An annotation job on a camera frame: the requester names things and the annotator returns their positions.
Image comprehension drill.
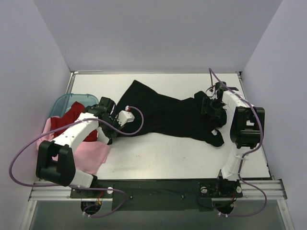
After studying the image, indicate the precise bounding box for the black t shirt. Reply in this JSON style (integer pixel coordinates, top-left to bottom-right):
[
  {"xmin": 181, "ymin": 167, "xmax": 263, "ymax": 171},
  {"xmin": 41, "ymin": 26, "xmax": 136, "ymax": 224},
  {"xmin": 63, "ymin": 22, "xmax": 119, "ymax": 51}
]
[{"xmin": 115, "ymin": 80, "xmax": 226, "ymax": 147}]

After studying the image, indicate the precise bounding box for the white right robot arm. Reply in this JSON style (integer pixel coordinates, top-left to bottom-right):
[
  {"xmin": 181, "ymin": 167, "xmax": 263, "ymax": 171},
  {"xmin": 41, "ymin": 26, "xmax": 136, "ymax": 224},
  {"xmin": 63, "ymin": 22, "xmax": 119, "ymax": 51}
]
[{"xmin": 201, "ymin": 82, "xmax": 265, "ymax": 196}]

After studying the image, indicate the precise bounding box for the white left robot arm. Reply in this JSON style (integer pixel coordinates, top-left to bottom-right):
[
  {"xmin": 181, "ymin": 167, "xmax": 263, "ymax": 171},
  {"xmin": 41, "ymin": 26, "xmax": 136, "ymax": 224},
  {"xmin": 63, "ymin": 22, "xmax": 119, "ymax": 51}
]
[{"xmin": 35, "ymin": 97, "xmax": 119, "ymax": 197}]

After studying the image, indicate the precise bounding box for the pink t shirt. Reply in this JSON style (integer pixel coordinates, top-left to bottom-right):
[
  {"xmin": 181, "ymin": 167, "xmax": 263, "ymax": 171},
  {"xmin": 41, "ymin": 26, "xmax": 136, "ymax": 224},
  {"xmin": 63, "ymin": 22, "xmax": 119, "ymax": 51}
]
[{"xmin": 36, "ymin": 116, "xmax": 110, "ymax": 175}]

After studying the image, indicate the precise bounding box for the red t shirt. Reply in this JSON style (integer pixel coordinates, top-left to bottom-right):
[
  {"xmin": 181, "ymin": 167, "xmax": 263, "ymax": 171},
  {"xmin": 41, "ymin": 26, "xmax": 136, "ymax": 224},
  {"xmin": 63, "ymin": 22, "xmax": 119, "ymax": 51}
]
[{"xmin": 50, "ymin": 102, "xmax": 98, "ymax": 142}]

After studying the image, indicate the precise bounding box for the teal plastic bin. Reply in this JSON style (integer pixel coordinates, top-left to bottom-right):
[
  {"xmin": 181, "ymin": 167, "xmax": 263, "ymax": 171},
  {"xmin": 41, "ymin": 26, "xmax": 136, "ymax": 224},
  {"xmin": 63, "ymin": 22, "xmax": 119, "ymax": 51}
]
[{"xmin": 49, "ymin": 93, "xmax": 98, "ymax": 117}]

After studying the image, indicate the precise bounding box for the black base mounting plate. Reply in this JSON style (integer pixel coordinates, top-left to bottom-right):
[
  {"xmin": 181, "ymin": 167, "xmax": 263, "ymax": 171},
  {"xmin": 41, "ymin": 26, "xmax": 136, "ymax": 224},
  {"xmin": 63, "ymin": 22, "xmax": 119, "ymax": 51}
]
[{"xmin": 70, "ymin": 178, "xmax": 243, "ymax": 211}]

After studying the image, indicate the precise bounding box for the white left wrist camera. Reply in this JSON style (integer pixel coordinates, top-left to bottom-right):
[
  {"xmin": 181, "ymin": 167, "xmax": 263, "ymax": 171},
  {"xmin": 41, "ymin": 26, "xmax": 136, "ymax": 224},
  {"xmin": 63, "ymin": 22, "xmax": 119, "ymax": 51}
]
[{"xmin": 117, "ymin": 110, "xmax": 135, "ymax": 127}]

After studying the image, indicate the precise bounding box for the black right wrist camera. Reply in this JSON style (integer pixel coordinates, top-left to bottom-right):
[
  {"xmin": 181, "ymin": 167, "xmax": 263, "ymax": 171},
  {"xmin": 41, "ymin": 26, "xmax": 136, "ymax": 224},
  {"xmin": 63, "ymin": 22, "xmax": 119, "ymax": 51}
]
[{"xmin": 205, "ymin": 81, "xmax": 227, "ymax": 97}]

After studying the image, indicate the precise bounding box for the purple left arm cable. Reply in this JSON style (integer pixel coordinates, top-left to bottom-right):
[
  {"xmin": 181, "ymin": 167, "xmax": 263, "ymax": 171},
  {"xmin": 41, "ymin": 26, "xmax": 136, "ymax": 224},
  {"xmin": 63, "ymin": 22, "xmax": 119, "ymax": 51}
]
[{"xmin": 8, "ymin": 105, "xmax": 144, "ymax": 218}]

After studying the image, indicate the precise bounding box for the aluminium front rail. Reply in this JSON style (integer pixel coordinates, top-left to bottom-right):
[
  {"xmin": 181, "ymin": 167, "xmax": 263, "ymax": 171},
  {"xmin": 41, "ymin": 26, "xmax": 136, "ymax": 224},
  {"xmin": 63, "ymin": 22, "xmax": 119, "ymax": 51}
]
[{"xmin": 29, "ymin": 180, "xmax": 287, "ymax": 201}]

